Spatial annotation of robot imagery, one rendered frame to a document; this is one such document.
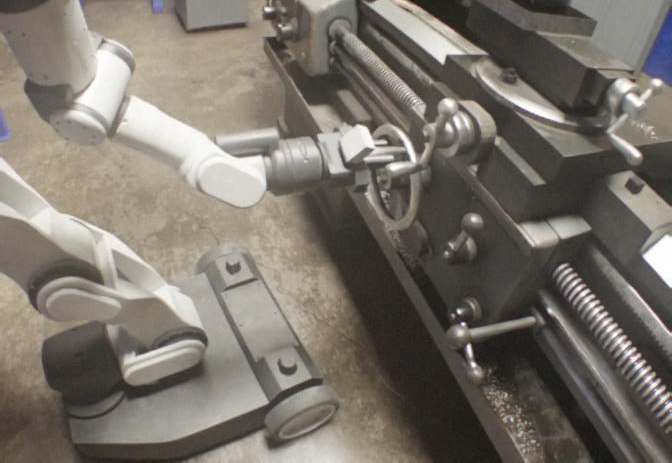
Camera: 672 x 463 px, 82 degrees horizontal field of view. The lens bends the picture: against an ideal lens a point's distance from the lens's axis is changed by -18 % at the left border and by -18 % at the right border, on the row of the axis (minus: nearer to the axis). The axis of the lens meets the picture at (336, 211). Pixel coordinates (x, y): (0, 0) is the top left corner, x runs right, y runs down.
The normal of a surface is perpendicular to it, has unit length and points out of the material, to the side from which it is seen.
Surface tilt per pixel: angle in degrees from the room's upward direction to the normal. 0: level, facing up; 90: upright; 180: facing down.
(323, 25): 90
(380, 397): 0
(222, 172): 79
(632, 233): 90
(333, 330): 0
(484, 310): 90
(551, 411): 0
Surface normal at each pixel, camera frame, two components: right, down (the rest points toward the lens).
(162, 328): 0.50, 0.62
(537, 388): 0.11, -0.73
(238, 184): 0.37, 0.51
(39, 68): -0.12, 0.91
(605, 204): -0.93, 0.17
